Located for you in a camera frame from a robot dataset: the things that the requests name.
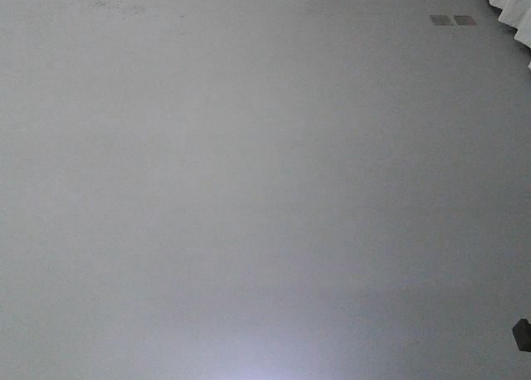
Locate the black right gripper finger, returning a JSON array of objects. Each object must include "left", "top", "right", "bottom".
[{"left": 512, "top": 319, "right": 531, "bottom": 351}]

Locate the grey floor tape patch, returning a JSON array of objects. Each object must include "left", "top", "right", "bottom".
[{"left": 430, "top": 14, "right": 454, "bottom": 26}]

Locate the white curtain fabric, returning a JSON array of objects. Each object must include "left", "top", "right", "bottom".
[{"left": 487, "top": 0, "right": 530, "bottom": 48}]

